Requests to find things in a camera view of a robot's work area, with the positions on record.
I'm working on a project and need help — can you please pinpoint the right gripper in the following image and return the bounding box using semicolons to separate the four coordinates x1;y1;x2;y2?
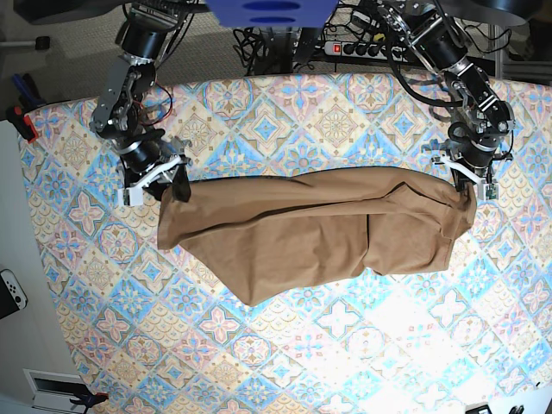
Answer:
118;153;192;203

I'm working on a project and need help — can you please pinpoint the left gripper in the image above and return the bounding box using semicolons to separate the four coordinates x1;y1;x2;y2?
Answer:
430;150;498;197

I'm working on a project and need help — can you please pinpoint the brown t-shirt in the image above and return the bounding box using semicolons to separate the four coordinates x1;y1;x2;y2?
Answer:
157;166;477;306

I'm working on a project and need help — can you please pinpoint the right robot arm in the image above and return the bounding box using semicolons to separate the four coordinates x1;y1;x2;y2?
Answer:
90;1;195;207

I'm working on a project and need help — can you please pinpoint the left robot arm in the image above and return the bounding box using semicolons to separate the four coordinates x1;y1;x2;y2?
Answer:
377;1;515;201

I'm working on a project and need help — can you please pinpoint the patterned tile tablecloth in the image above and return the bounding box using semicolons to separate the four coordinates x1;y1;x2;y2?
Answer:
20;74;551;413

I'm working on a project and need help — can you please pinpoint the white power strip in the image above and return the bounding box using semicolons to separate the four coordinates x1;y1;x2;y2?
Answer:
323;41;386;60

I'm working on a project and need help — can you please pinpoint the red black table clamp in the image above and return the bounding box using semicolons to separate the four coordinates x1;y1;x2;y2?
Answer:
5;106;38;143

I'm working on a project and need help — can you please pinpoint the white game controller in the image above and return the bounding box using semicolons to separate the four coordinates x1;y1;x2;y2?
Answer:
1;268;28;310

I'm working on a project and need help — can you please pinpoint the orange black bottom clamp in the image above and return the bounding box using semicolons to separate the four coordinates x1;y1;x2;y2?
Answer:
70;392;109;411

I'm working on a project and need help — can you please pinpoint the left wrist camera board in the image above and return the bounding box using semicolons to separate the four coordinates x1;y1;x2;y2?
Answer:
476;182;499;202

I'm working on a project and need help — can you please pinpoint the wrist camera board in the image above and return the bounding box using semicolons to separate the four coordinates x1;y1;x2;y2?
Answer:
476;182;499;202
117;187;143;207

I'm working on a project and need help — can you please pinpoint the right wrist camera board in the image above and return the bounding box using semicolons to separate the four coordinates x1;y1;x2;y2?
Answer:
117;187;143;207

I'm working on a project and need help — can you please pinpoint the blue handled clamp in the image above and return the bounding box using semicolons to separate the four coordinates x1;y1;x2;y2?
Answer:
11;73;46;110

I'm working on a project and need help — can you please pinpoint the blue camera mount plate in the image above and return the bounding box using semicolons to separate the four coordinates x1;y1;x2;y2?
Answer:
205;0;338;28

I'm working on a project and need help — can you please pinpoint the white wall vent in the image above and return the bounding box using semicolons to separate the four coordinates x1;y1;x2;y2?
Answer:
23;369;87;413

